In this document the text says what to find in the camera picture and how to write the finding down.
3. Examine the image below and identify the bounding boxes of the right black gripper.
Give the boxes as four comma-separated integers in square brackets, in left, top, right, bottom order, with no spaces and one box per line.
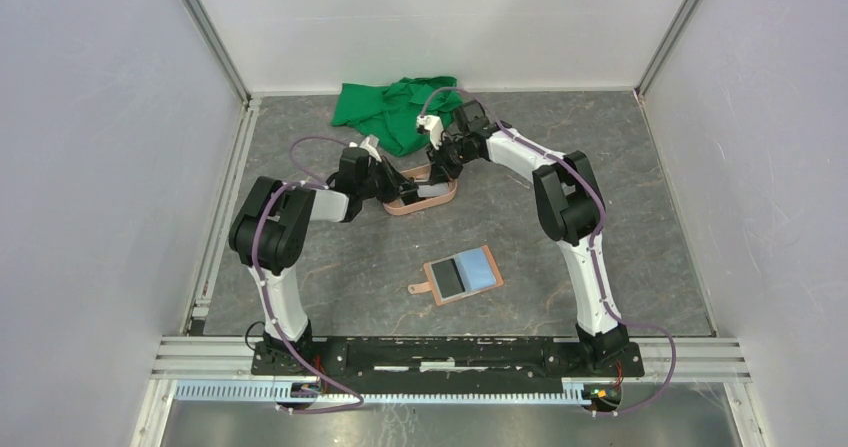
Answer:
[424,135,472,187]

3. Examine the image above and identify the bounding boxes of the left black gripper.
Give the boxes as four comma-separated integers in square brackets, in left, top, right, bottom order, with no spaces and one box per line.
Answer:
[358,156,420,204]

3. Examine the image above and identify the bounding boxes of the pink oval tray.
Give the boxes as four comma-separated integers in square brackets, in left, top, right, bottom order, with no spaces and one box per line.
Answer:
[382,165,459,216]

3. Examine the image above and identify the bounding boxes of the black card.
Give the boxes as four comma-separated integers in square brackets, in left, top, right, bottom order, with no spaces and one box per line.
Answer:
[430,258,466,300]

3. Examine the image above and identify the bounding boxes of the brown leather card holder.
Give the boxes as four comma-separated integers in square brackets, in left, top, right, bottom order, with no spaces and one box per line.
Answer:
[407,245,504,306]

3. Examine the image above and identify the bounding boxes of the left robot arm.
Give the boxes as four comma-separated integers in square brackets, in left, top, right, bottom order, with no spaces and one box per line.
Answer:
[228,146,424,375]

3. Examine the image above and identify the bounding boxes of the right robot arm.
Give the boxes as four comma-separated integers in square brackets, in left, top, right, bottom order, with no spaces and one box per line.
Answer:
[416,101,630,375]

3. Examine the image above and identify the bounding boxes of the green cloth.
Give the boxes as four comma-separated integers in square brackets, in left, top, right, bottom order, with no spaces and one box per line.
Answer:
[331,76,463,157]

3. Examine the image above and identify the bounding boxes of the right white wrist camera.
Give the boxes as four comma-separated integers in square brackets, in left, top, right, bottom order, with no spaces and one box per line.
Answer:
[416,114,445,150]

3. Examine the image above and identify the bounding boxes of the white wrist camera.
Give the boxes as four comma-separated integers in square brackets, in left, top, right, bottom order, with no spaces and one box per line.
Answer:
[349,135,383,162]
[416,114,445,150]

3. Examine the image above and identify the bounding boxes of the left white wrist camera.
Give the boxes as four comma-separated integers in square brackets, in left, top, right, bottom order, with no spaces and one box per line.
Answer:
[349,135,383,162]

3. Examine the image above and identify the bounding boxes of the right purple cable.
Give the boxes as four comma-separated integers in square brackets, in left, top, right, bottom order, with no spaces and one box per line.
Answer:
[420,87,678,419]

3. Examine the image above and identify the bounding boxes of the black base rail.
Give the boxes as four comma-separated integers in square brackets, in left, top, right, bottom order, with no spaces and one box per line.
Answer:
[251,335,645,395]

